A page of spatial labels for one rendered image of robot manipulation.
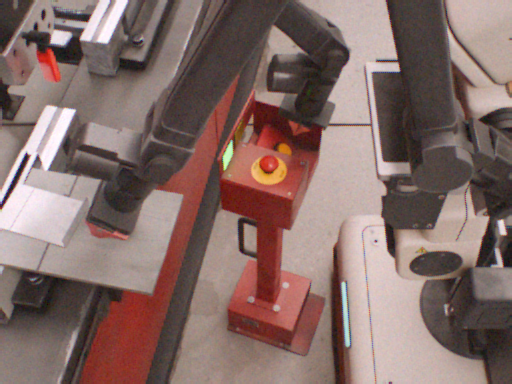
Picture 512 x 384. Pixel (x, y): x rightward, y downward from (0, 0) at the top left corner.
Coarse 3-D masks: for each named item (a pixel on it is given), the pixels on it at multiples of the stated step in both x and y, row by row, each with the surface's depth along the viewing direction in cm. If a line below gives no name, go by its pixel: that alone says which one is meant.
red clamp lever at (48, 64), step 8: (24, 32) 98; (32, 32) 97; (40, 32) 97; (32, 40) 98; (40, 40) 97; (48, 40) 98; (40, 48) 99; (48, 48) 100; (40, 56) 100; (48, 56) 100; (40, 64) 102; (48, 64) 101; (56, 64) 103; (48, 72) 103; (56, 72) 103; (48, 80) 104; (56, 80) 104
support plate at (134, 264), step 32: (64, 192) 112; (160, 192) 112; (160, 224) 109; (0, 256) 106; (32, 256) 106; (64, 256) 106; (96, 256) 106; (128, 256) 106; (160, 256) 106; (128, 288) 103
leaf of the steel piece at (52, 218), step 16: (32, 192) 112; (48, 192) 112; (32, 208) 110; (48, 208) 110; (64, 208) 110; (80, 208) 108; (16, 224) 109; (32, 224) 109; (48, 224) 109; (64, 224) 109; (48, 240) 107; (64, 240) 105
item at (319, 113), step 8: (288, 96) 137; (296, 96) 137; (304, 96) 132; (280, 104) 136; (288, 104) 136; (296, 104) 135; (304, 104) 133; (312, 104) 132; (320, 104) 132; (328, 104) 138; (296, 112) 136; (304, 112) 135; (312, 112) 134; (320, 112) 136; (328, 112) 137; (312, 120) 136; (320, 120) 136; (328, 120) 136
